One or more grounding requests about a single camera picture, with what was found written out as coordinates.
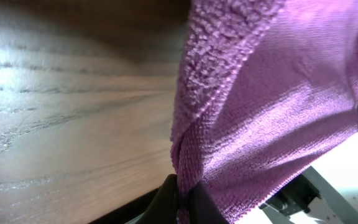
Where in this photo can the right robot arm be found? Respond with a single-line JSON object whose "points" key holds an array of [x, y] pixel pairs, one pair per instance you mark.
{"points": [[326, 192]]}

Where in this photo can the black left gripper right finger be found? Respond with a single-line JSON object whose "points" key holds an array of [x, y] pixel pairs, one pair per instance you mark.
{"points": [[202, 209]]}

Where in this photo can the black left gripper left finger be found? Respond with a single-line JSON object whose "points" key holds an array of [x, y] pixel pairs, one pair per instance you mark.
{"points": [[164, 206]]}

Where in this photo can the purple microfibre cloth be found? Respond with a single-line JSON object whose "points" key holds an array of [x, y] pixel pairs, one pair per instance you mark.
{"points": [[264, 89]]}

